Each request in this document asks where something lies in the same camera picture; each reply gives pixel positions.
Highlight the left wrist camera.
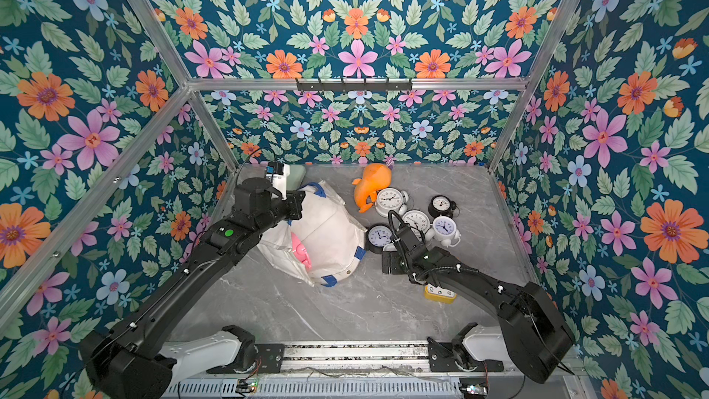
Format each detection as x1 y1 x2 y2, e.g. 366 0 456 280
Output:
265 162 290 200

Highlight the mint green glasses case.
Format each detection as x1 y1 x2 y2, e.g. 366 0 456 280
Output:
287 164 306 187

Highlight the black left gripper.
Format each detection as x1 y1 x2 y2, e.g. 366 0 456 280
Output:
250 188 308 238

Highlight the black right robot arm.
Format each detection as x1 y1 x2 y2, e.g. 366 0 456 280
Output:
389 223 575 383

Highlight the orange plush whale toy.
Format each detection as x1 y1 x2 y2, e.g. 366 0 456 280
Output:
352 164 391 214

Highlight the white twin-bell alarm clock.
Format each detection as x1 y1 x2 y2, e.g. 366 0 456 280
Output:
432 216 462 248

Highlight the black yellow square clock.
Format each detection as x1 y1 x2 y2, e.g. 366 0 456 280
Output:
424 284 457 304

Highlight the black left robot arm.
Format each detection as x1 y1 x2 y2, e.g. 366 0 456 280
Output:
79 177 306 398

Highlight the white canvas tote bag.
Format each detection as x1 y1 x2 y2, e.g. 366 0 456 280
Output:
257 180 367 287

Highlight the silver twin-bell alarm clock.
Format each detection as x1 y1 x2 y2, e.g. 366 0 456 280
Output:
375 188 410 217

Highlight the small black alarm clock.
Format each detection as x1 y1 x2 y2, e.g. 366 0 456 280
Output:
428 195 460 218

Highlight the pink alarm clock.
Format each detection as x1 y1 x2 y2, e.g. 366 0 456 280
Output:
291 233 312 270

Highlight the black purple-face alarm clock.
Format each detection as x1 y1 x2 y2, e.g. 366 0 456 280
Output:
365 224 396 254

